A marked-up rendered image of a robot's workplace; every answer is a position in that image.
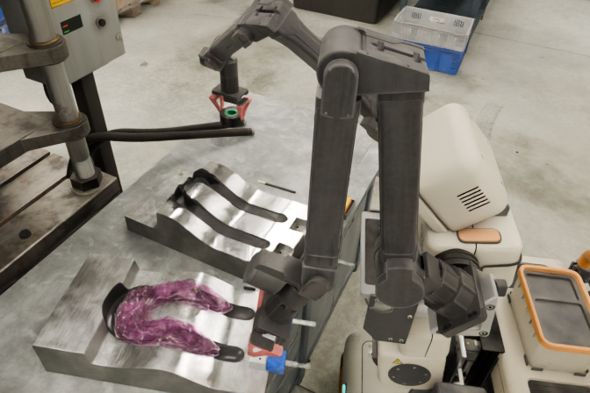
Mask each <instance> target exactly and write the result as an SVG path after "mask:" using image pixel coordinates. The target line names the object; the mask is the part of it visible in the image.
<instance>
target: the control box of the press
mask: <svg viewBox="0 0 590 393"><path fill-rule="evenodd" d="M46 3H47V8H48V11H49V15H50V18H51V20H52V24H53V27H54V32H55V33H57V34H60V35H61V36H63V37H64V38H65V39H66V41H67V45H68V50H69V57H68V58H67V59H66V60H65V61H64V62H63V63H64V66H65V69H66V72H67V76H68V81H69V84H71V86H72V89H73V92H74V95H75V99H76V104H77V107H78V110H79V111H80V112H82V113H84V114H85V115H86V116H87V118H88V121H89V124H90V132H89V134H88V135H90V134H92V133H95V132H107V131H108V130H107V126H106V123H105V119H104V113H103V109H102V105H101V102H100V98H99V94H98V91H97V85H96V81H95V77H94V74H93V71H95V70H97V69H99V68H101V67H102V66H105V65H106V64H108V63H109V62H111V61H113V60H115V59H117V58H118V57H119V56H121V55H123V54H125V53H126V51H125V47H124V42H123V38H122V33H121V29H120V24H119V16H118V12H117V7H116V2H115V0H46ZM0 6H1V8H2V11H3V14H4V18H5V21H6V24H7V25H8V28H9V31H10V33H23V34H30V33H29V31H28V28H27V25H26V22H25V17H24V14H23V12H22V9H21V6H20V3H19V0H0ZM23 71H24V74H25V78H27V79H30V80H33V81H35V82H40V83H42V84H43V88H44V91H45V94H46V96H47V99H48V101H49V102H50V103H51V104H52V101H51V98H50V96H49V93H48V90H47V86H46V83H45V79H44V76H43V74H42V71H41V68H40V66H38V67H33V68H23ZM88 135H87V136H88ZM91 161H92V164H93V166H95V167H97V168H101V171H102V172H104V173H106V174H108V175H112V176H115V177H117V179H118V183H119V188H120V191H119V192H120V194H121V193H122V192H123V190H122V186H121V182H120V179H119V172H118V169H117V165H116V161H115V158H114V154H113V151H112V144H111V142H110V141H106V142H104V143H103V144H102V145H100V146H99V147H98V148H97V150H96V151H95V152H94V154H93V155H92V157H91ZM93 162H94V163H93Z"/></svg>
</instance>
